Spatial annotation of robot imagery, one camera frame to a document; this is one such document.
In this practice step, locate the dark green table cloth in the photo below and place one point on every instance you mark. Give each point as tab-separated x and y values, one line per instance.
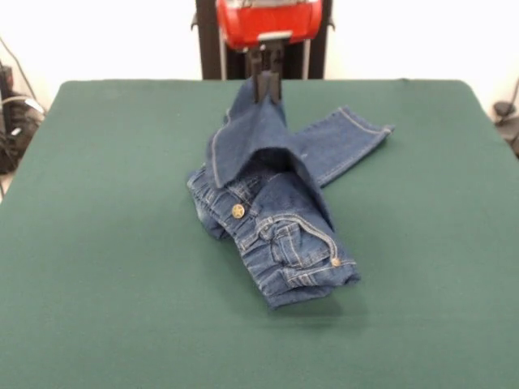
101	243

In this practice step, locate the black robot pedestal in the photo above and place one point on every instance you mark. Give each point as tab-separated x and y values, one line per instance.
208	48

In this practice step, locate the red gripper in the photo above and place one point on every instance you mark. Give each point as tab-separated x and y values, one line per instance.
267	20

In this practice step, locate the blue denim jeans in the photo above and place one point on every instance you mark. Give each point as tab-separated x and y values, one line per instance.
292	194

